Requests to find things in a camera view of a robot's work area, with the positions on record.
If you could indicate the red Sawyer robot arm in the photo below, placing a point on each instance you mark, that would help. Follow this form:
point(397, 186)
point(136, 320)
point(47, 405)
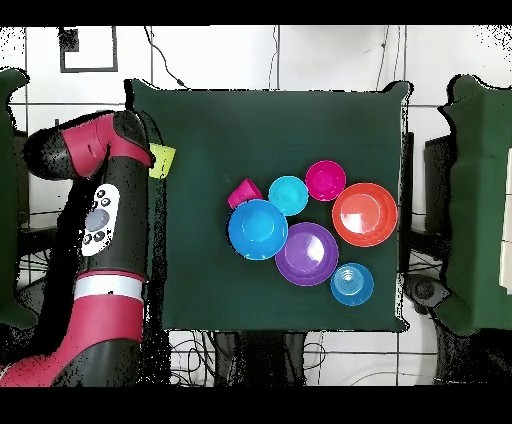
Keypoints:
point(120, 224)

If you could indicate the dark green table cloth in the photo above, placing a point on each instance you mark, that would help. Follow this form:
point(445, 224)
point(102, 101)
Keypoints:
point(260, 136)

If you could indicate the yellow cup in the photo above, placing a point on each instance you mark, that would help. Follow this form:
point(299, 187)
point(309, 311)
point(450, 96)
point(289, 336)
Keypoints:
point(164, 162)

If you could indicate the orange bowl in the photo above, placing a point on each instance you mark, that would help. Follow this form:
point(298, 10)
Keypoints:
point(364, 214)

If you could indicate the pink cup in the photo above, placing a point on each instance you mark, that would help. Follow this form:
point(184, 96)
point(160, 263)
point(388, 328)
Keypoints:
point(243, 192)

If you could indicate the pink bowl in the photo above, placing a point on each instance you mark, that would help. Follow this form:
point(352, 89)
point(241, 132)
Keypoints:
point(325, 180)

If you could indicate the large blue bowl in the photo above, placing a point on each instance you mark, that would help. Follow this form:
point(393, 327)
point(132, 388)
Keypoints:
point(258, 230)

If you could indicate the black equipment box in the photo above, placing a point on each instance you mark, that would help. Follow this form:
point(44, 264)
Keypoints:
point(438, 184)
point(22, 196)

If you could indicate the white sheet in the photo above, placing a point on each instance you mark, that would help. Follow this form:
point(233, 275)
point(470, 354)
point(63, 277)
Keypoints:
point(507, 240)

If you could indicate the purple bowl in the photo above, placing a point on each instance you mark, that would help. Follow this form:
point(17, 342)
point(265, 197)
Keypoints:
point(312, 256)

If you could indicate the green-covered side table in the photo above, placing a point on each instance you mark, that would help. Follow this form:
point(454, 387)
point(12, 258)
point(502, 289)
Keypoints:
point(8, 200)
point(480, 200)

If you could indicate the translucent blue bowl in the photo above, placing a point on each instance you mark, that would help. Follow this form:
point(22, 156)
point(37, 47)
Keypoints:
point(352, 284)

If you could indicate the grey round floor base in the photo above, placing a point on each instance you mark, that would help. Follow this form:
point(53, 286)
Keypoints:
point(426, 290)

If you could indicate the black metal frame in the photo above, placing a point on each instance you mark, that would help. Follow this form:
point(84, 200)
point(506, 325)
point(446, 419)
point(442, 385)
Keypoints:
point(36, 240)
point(407, 200)

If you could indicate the black square floor frame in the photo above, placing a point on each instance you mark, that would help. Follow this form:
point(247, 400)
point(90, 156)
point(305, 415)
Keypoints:
point(68, 40)

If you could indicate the small cyan bowl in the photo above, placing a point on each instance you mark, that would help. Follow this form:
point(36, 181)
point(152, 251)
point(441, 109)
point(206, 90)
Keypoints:
point(288, 195)

